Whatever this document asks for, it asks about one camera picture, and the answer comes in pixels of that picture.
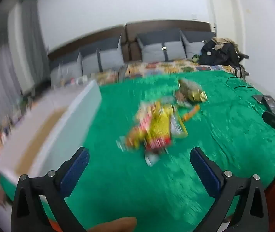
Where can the yellow red snack packet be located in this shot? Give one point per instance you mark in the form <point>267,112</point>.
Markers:
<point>159,128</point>

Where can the person's left hand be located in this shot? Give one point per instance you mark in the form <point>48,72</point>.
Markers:
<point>118,225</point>

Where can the orange snack packet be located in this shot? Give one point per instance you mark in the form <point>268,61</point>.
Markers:
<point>191,113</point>

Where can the brown headboard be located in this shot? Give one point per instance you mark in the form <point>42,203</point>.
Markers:
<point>132,46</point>

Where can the white door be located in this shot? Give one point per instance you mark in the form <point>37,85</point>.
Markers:
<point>224,7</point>

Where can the yellow-bordered clear snack packet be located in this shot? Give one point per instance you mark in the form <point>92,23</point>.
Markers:
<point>178,125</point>

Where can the green-edged brown meat packet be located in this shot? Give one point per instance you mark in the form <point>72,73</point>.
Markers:
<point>181,97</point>

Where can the black jacket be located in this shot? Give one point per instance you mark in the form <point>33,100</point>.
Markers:
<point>219,55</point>

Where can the white board panel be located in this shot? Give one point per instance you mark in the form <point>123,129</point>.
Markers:
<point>62,130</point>

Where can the grey two-tone pillow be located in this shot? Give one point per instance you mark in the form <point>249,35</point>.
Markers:
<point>195,44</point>
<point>110,58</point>
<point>156,46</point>
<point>62,69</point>

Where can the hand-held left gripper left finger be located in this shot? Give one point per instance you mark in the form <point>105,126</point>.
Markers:
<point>75,171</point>

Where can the floral bedsheet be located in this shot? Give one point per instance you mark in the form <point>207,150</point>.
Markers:
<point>166,67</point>

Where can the green patterned bedspread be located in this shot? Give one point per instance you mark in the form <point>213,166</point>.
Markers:
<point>127,186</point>

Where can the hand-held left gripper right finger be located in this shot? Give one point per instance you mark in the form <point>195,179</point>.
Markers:
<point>203,171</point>

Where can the black remote control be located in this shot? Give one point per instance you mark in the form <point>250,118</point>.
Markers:
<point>271,105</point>

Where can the pale yellow cake packet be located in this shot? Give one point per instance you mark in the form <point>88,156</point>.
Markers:
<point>143,111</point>

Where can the beige cloth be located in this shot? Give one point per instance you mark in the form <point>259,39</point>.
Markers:
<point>224,42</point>

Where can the gold green snack bag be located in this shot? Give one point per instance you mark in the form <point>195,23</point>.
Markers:
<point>193,89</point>

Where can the small green item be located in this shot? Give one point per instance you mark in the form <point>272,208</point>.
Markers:
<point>195,58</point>

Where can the grey curtain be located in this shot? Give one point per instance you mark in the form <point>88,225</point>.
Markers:
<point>2,65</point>

